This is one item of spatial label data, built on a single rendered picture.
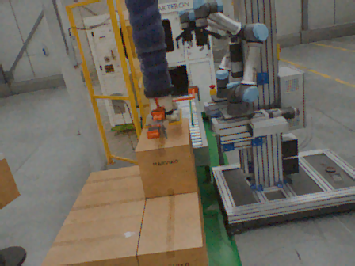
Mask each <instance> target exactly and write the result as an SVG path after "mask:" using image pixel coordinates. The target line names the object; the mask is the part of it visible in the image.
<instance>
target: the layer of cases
mask: <svg viewBox="0 0 355 266"><path fill-rule="evenodd" d="M195 172H196V178H197V171H196V168H195ZM41 266H208V262H207V253H206V248H205V238H204V224H203V219H202V210H201V205H200V192H199V188H198V181H197V191H196V192H188V193H184V194H175V195H171V196H160V197H151V198H146V196H145V194H144V191H143V185H142V180H141V178H140V172H139V166H137V165H136V166H132V167H124V168H121V169H111V170H106V171H98V172H94V173H91V174H90V176H89V178H88V179H87V182H86V183H85V184H84V187H83V189H82V190H81V193H80V194H79V196H78V198H77V200H76V201H75V203H74V206H73V207H72V208H71V211H70V213H69V215H68V216H67V219H66V220H65V223H64V224H63V226H62V227H61V229H60V231H59V233H58V236H56V238H55V240H54V242H53V243H52V246H51V248H50V249H49V252H48V253H47V255H46V257H45V259H44V262H42V265H41Z"/></svg>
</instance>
